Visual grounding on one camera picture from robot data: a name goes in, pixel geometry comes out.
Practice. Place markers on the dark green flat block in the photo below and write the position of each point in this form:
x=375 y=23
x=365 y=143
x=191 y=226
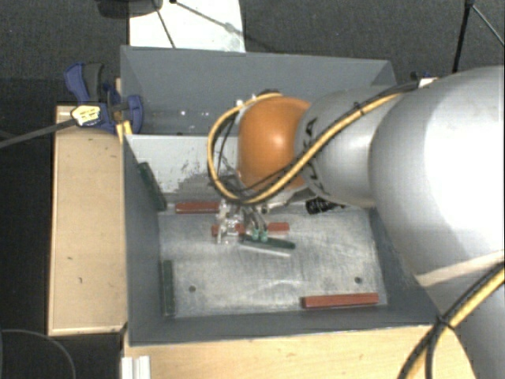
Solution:
x=153 y=187
x=167 y=288
x=281 y=243

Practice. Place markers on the grey metal bin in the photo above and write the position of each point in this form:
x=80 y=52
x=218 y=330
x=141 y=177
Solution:
x=221 y=282

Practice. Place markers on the pale wood flat board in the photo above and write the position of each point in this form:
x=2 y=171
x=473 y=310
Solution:
x=88 y=227

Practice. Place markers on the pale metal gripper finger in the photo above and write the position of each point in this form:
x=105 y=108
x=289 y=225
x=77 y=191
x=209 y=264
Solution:
x=225 y=212
x=229 y=234

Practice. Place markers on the black cylinder on white bracket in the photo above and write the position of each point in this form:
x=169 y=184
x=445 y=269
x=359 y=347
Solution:
x=320 y=206

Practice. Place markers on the red-brown flat block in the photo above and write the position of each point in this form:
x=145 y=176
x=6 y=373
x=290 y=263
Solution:
x=278 y=227
x=340 y=301
x=196 y=207

